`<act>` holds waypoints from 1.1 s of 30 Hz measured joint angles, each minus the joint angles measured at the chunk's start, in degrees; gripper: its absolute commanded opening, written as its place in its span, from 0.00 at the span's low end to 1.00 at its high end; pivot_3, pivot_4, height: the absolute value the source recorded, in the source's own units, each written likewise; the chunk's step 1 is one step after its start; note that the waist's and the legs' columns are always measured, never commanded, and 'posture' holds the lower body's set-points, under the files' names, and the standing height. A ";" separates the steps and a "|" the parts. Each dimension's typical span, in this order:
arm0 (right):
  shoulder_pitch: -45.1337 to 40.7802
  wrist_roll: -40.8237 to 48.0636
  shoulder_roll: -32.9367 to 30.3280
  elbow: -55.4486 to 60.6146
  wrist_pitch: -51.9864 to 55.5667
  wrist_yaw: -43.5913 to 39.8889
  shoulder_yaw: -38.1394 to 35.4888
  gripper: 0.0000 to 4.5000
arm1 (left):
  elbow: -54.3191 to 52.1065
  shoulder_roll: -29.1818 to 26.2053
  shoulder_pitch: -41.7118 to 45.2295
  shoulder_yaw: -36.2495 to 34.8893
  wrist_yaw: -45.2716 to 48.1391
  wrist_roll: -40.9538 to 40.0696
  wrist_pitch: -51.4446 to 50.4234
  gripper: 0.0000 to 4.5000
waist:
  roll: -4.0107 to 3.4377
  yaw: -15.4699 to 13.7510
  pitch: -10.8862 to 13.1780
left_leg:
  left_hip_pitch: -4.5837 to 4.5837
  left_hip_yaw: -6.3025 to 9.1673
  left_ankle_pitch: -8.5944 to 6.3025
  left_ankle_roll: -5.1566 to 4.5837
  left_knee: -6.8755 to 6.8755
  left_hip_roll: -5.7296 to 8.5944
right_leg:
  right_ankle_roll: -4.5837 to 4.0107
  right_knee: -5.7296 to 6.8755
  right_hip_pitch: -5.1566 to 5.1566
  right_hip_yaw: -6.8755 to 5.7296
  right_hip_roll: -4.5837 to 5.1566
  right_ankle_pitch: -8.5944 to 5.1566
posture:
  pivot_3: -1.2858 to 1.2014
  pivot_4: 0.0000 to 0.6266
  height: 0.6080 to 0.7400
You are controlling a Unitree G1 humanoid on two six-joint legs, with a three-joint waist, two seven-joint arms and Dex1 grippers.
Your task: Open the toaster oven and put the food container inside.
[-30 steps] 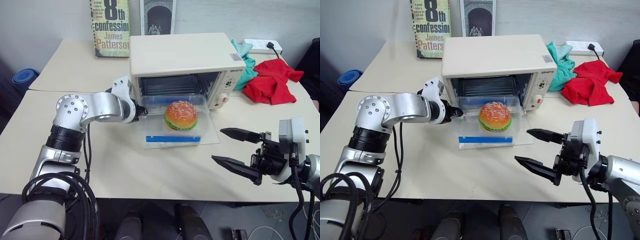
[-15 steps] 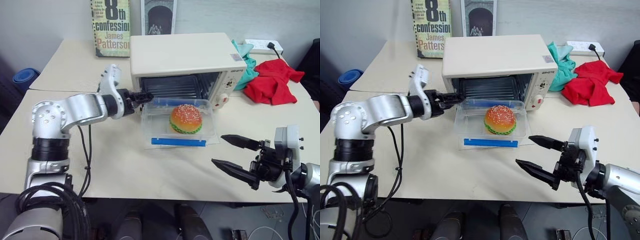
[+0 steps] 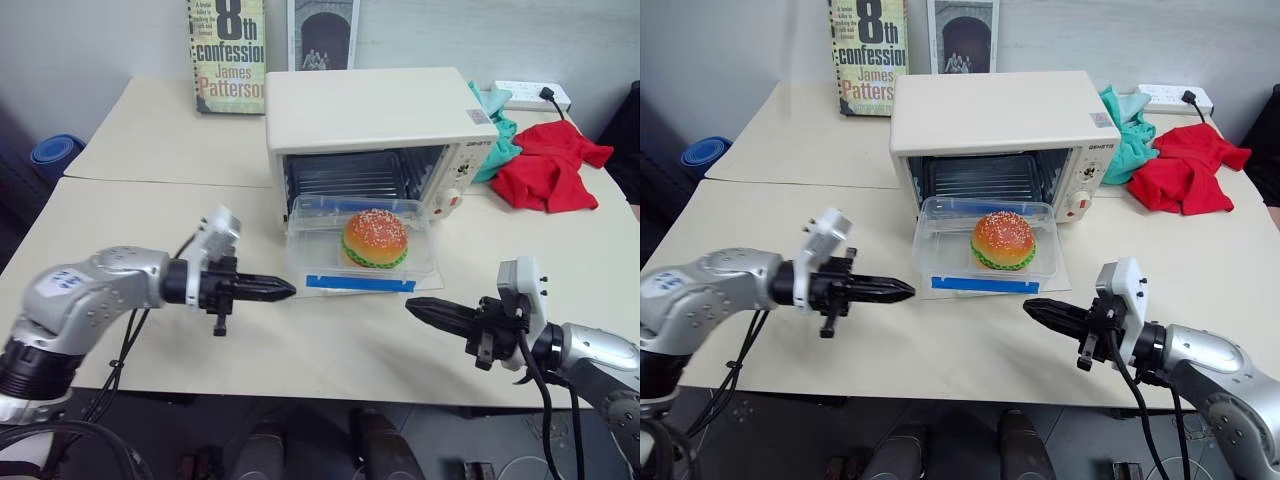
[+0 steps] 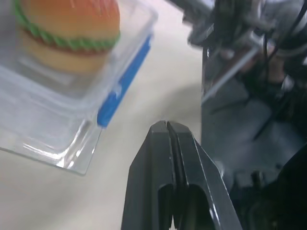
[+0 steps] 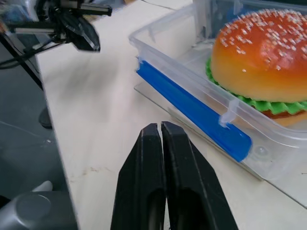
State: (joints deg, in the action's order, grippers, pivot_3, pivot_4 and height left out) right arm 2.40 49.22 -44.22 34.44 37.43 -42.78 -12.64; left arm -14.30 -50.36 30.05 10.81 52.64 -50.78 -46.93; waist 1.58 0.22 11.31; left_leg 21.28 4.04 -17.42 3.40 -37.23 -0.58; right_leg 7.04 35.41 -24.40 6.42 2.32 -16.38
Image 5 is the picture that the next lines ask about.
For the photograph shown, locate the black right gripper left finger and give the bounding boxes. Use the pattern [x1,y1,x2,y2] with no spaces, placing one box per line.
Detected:
[110,123,168,230]

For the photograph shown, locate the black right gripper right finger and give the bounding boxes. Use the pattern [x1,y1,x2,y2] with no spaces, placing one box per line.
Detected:
[161,121,238,230]

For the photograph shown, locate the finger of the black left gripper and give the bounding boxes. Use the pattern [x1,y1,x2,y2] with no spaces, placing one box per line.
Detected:
[62,15,101,52]

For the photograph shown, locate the clear food container blue clips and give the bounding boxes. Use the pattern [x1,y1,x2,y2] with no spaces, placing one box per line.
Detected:
[129,0,307,182]

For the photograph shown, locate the dark rounded stand foot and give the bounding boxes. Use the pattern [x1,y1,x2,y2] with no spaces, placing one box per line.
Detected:
[39,107,53,129]

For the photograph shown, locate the silver robot body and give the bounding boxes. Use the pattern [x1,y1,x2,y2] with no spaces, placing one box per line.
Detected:
[0,181,80,230]

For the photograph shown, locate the toy hamburger with sesame bun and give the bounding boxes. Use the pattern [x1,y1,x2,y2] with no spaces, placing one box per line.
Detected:
[205,9,307,127]

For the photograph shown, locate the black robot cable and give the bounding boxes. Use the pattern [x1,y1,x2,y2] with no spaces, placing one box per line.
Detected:
[0,32,57,92]

